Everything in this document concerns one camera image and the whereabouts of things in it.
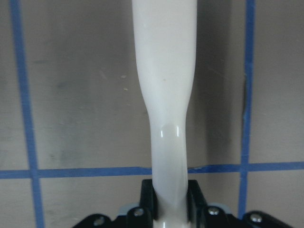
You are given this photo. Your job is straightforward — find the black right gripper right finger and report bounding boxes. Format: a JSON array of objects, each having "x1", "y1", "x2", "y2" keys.
[{"x1": 187, "y1": 180, "x2": 208, "y2": 220}]

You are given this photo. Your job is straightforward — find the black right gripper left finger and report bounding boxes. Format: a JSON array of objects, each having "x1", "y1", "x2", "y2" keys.
[{"x1": 140, "y1": 179, "x2": 158, "y2": 219}]

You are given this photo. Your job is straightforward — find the white hand brush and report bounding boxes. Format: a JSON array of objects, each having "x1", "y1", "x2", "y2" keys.
[{"x1": 132, "y1": 0, "x2": 197, "y2": 228}]

